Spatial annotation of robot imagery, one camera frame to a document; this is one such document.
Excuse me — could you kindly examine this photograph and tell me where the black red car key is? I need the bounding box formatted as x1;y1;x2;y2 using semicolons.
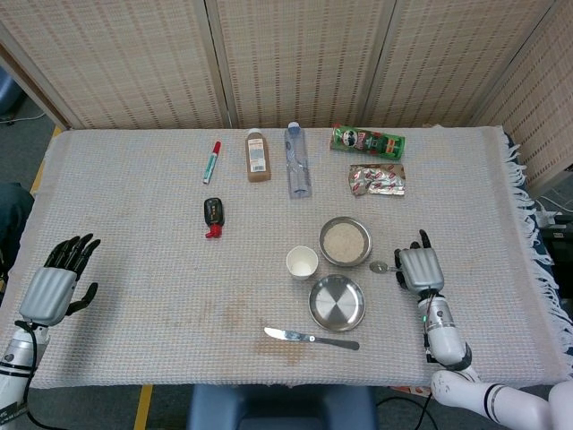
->
203;197;226;240

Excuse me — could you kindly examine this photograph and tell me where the green Pringles can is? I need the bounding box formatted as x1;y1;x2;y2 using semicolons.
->
330;124;406;161

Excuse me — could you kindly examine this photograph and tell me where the woven folding screen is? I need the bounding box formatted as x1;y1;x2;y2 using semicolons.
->
0;0;573;192

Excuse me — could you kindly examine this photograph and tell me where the red capped marker pen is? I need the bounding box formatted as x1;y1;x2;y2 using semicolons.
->
201;141;222;185

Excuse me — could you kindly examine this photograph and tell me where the clear plastic water bottle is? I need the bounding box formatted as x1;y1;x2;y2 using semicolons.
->
284;121;312;201

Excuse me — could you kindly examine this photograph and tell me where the brown liquid bottle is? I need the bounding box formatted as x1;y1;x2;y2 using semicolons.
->
244;128;272;184

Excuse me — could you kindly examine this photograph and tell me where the steel bowl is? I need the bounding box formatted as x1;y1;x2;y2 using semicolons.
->
318;216;372;268

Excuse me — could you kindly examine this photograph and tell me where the blue round object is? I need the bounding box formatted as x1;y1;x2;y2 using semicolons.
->
0;66;24;118

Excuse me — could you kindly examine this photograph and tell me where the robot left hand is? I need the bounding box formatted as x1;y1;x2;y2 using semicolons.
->
18;233;102;327

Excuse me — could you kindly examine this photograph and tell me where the white paper cup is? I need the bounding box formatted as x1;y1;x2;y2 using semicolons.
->
286;245;320;282

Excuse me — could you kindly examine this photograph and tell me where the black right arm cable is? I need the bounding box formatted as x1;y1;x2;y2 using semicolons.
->
374;290;442;430

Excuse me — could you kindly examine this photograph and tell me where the round steel plate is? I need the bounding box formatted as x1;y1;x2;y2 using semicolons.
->
308;274;366;333

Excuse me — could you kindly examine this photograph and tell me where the silver foil snack wrapper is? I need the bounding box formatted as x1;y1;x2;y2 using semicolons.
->
348;163;406;197

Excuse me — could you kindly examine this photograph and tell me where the white woven tablecloth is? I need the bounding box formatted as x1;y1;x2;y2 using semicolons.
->
8;126;573;390

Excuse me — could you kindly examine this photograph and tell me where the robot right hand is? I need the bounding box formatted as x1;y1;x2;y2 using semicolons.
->
393;229;446;297

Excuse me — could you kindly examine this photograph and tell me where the steel table knife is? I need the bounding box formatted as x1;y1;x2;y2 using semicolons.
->
263;326;361;351

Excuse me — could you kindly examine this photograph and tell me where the black box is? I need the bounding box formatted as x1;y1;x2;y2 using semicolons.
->
539;214;573;270

